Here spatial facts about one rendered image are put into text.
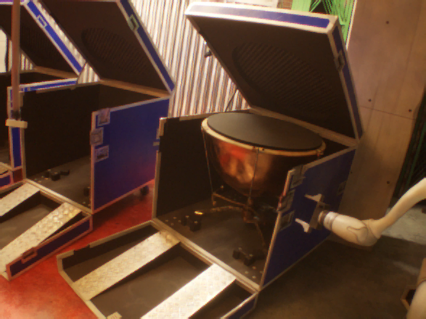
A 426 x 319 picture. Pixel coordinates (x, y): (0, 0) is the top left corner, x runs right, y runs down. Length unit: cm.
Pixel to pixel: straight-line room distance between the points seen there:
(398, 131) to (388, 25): 82
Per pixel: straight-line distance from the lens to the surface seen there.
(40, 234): 273
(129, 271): 237
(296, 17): 198
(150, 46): 289
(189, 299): 218
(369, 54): 291
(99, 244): 256
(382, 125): 297
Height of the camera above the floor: 159
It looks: 22 degrees down
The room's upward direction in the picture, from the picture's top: 8 degrees clockwise
